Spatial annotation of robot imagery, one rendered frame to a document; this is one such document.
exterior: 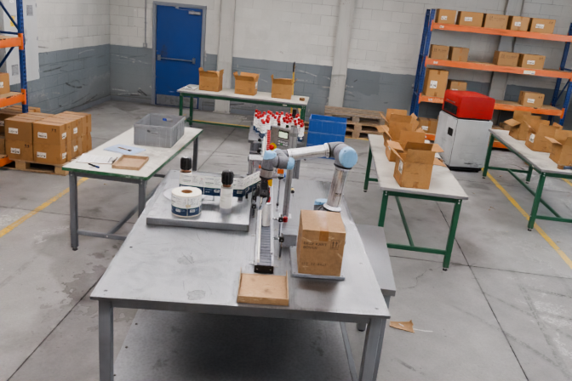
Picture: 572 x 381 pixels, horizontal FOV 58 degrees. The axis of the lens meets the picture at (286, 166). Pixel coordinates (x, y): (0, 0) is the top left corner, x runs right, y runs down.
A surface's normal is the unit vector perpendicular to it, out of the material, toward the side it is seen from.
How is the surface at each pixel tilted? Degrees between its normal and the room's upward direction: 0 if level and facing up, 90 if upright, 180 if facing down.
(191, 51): 90
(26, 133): 90
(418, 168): 92
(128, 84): 90
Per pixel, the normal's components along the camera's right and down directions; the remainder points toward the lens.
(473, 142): 0.10, 0.30
